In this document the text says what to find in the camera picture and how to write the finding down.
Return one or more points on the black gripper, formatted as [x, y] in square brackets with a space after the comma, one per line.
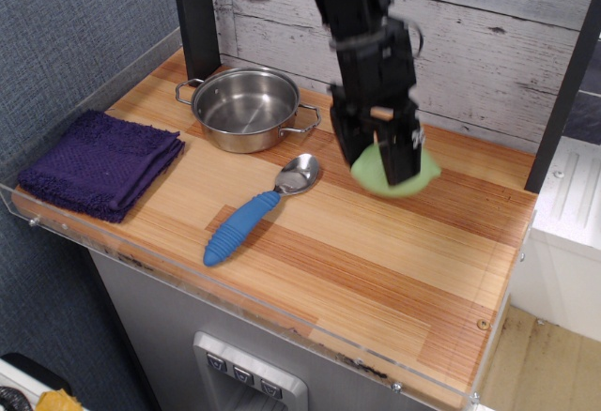
[377, 70]

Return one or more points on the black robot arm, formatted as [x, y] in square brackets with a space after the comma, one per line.
[346, 18]

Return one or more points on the stainless steel pot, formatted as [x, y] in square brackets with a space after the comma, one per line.
[247, 110]

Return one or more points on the folded purple towel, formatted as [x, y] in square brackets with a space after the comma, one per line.
[101, 166]

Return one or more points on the grey cabinet with dispenser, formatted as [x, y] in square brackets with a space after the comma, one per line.
[197, 356]

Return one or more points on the clear acrylic table guard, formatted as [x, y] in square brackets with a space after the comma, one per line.
[401, 291]

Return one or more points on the black and yellow object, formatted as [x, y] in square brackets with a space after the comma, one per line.
[26, 380]

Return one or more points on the blue handled metal spoon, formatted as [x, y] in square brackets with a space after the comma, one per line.
[298, 176]

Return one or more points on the black right vertical post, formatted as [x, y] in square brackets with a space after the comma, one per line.
[576, 69]

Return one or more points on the black vertical post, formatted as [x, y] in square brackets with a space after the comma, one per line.
[199, 37]
[576, 69]

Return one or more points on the black left vertical post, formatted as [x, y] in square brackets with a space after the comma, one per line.
[199, 37]

